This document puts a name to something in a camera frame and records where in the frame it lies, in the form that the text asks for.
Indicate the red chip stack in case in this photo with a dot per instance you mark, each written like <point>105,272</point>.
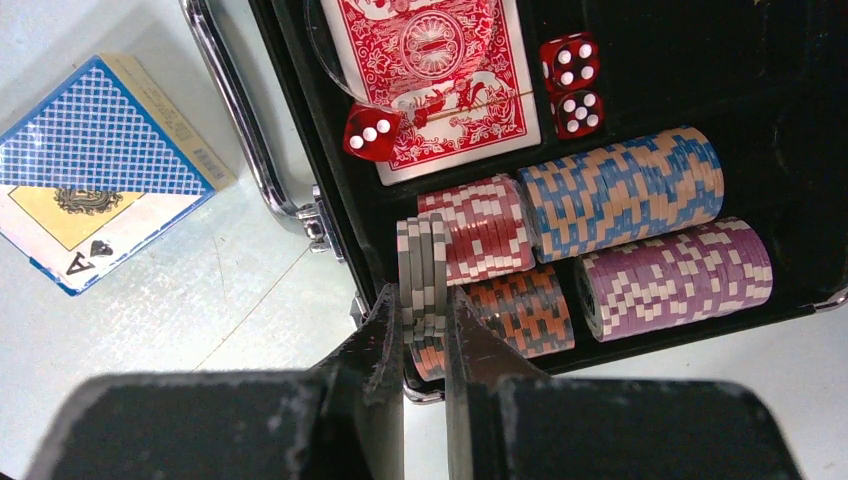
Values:
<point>487,226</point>

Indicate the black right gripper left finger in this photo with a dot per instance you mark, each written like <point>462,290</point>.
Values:
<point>339,419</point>

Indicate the small grey chip stack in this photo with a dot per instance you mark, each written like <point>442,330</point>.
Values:
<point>421,244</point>

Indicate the orange brown chip stack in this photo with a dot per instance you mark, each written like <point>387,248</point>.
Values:
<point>526,309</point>

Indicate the red die pair left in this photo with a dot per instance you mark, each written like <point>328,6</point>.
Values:
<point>570,62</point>

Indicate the red die pair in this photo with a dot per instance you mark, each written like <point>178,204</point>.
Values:
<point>576,114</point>
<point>570,62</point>

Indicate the red white chip stack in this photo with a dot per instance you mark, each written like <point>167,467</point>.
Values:
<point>702,272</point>

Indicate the red die pair right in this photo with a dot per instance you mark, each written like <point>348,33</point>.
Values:
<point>576,114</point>

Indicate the blue playing card deck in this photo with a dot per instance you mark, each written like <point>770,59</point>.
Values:
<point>99,168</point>

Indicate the red die on cards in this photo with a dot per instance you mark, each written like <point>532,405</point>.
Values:
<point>370,132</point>

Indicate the red playing card deck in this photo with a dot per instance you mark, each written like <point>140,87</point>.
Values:
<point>456,72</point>

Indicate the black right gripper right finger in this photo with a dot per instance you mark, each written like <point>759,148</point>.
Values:
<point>507,419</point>

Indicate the black poker set case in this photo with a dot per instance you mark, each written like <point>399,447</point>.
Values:
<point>764,81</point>

